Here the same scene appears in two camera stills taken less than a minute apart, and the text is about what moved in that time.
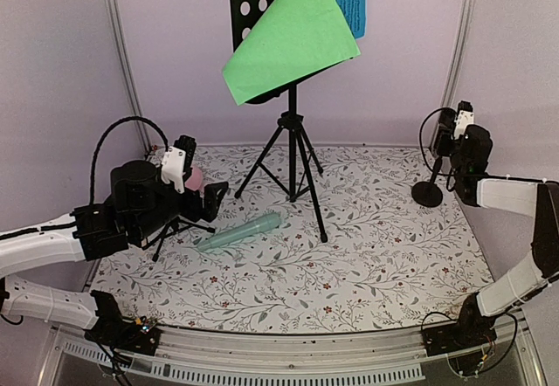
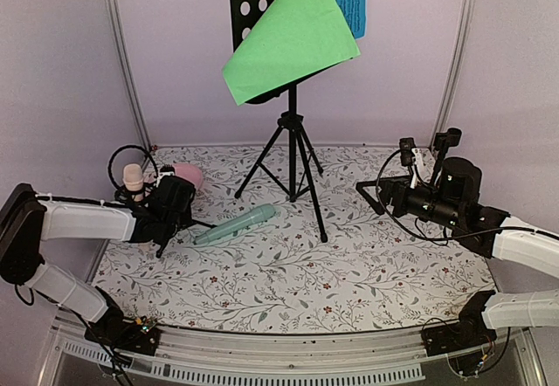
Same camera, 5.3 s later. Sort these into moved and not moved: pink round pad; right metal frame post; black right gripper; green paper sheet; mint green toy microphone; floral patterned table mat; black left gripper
Moved: mint green toy microphone; black left gripper; black right gripper
Not moved: floral patterned table mat; right metal frame post; green paper sheet; pink round pad
